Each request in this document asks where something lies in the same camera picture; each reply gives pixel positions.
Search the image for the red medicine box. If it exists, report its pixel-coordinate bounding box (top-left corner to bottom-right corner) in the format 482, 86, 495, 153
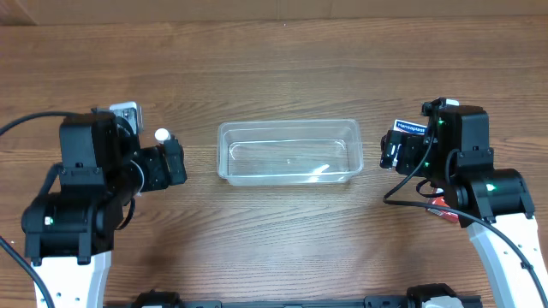
426, 187, 460, 224

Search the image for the white Hansaplast plaster box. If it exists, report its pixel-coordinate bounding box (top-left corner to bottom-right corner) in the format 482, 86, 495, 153
392, 119, 427, 135

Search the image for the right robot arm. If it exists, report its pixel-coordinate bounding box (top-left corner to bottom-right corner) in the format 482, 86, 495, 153
379, 98, 547, 307

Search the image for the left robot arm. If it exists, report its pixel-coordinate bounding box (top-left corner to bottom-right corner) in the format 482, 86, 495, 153
21, 112, 188, 307

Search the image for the clear plastic container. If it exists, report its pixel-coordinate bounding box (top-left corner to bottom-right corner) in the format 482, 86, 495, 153
217, 119, 364, 187

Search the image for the dark bottle white cap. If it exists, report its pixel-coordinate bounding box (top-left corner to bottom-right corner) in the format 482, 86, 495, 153
154, 127, 171, 144

